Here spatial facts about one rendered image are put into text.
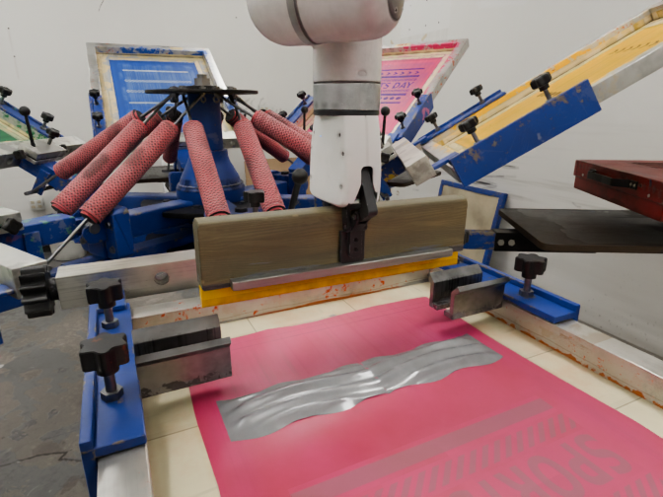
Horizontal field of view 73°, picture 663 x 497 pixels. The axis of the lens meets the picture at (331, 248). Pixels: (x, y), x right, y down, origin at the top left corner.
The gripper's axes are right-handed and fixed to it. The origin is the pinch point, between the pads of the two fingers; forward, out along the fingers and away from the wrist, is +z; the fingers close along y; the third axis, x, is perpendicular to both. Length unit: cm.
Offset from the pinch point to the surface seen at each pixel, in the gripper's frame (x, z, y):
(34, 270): -36.3, 6.3, -24.2
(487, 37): 200, -60, -189
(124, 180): -23, 0, -62
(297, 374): -7.3, 15.5, 2.1
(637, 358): 27.4, 11.8, 21.3
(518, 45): 200, -52, -164
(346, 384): -3.1, 15.1, 7.0
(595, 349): 25.9, 12.4, 17.2
